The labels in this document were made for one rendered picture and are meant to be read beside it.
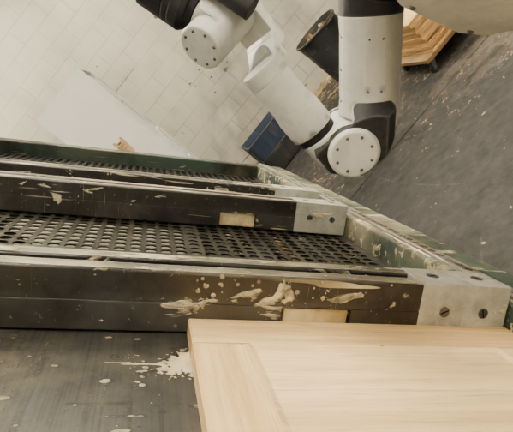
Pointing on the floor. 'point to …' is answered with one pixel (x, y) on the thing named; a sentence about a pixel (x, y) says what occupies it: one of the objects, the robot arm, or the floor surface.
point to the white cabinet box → (104, 120)
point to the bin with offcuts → (323, 44)
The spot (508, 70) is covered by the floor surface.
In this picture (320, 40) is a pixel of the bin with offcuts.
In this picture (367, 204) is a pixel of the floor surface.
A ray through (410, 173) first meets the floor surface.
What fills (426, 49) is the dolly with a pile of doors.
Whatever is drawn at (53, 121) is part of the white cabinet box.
